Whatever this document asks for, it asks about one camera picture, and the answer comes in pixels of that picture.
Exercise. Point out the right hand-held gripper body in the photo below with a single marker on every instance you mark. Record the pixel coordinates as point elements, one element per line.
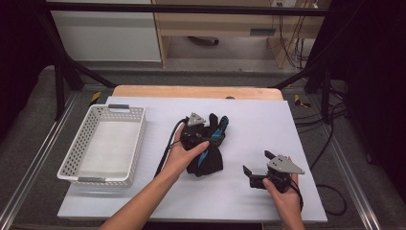
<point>284,165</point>

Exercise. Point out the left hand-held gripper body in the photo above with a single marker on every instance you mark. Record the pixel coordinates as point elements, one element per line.
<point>194,134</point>

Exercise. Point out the white perforated plastic basket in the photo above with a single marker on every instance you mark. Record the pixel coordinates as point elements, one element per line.
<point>105,150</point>

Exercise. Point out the person's left hand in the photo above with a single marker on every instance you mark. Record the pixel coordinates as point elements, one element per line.
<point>180,159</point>

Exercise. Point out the person's right hand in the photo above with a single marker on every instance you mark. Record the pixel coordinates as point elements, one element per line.
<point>287,204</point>

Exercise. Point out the white foam board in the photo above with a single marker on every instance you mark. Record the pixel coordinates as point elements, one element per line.
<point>255,127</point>

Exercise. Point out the wooden board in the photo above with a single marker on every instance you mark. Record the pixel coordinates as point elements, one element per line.
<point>191,92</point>

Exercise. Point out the yellow and black tape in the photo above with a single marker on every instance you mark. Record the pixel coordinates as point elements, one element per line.
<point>300,101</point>
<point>95,97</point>

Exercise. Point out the dark object under desk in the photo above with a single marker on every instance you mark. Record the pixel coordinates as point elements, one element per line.
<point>204,41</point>

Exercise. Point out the light wooden desk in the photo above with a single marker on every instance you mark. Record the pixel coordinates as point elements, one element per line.
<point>217,24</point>

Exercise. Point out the grey label on desk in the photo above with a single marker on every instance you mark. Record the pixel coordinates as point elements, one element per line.
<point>262,32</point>

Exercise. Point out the black curtain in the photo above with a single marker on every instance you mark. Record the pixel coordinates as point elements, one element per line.
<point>19,57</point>
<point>376,80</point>

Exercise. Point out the white cabinet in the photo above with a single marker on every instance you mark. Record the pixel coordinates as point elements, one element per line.
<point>105,35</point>

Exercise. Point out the aluminium floor rail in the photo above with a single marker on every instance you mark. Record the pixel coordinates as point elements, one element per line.
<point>348,179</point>
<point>38,153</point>

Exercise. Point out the black metal frame stand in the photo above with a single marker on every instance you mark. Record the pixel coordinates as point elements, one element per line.
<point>59,86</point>
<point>325,92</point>

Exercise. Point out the black horizontal frame bar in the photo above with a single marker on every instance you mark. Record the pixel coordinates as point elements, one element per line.
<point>191,9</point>

